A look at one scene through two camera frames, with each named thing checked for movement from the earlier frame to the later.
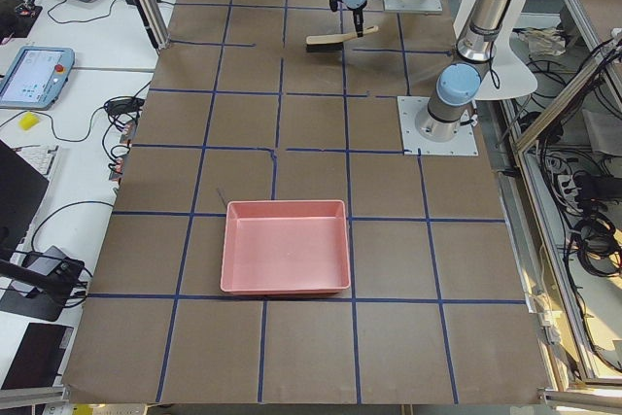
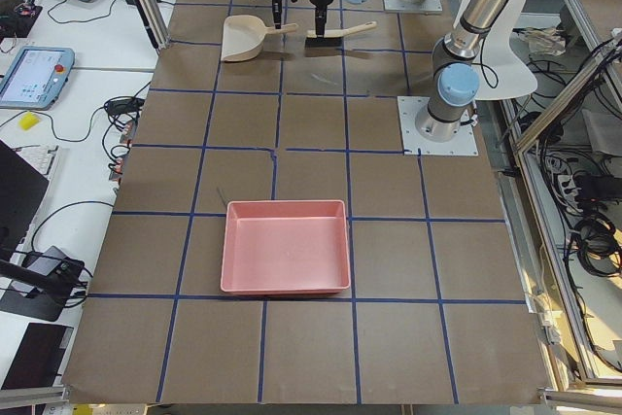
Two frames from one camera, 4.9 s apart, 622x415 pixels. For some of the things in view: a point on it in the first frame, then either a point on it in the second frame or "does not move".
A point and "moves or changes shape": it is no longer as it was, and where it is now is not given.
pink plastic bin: x=285 y=247 does not move
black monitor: x=22 y=187 does not move
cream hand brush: x=333 y=42 moves or changes shape
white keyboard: x=42 y=158 does not move
